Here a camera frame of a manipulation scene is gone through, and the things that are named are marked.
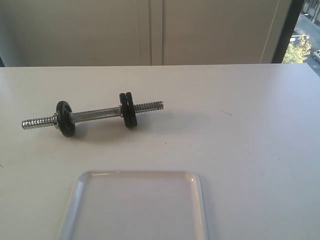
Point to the chrome threaded dumbbell bar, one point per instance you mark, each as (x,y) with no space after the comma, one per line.
(92,115)

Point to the white rectangular tray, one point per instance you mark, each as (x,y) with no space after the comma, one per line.
(135,205)

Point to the black window frame post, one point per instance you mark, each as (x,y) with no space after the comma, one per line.
(287,30)

